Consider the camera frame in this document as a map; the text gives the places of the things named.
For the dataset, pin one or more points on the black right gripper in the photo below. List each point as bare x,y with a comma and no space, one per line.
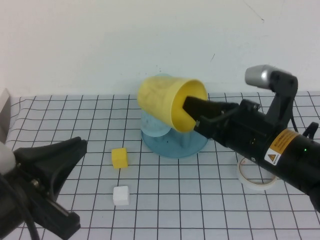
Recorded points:
237,130

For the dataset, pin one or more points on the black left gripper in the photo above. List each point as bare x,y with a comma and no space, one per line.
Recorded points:
40,200

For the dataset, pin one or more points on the yellow plastic cup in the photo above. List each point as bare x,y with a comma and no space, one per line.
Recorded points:
155,95

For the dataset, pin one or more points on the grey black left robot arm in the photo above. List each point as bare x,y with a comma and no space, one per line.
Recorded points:
10,200

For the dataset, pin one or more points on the teal cup stand tray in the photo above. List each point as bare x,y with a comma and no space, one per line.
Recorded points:
175,147

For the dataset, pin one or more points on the green plastic cup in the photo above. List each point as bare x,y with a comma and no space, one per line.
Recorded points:
162,75

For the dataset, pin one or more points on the light blue plastic cup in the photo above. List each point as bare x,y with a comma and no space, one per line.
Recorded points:
152,125

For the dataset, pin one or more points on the yellow cube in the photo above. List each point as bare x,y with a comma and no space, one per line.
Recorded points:
120,158

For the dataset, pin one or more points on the grey white panel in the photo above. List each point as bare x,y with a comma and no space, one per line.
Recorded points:
4,112

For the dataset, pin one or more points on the white cube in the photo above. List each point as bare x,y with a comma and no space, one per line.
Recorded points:
121,196

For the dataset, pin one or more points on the white tape roll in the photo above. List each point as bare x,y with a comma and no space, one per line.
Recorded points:
250,185

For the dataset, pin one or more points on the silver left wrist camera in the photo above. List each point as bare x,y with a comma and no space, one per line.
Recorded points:
6,157

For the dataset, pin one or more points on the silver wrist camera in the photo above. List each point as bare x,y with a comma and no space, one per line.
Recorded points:
6,157
257,75

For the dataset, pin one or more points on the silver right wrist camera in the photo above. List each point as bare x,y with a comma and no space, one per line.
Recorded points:
257,75

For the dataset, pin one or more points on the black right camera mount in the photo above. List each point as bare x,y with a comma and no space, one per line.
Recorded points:
285,100

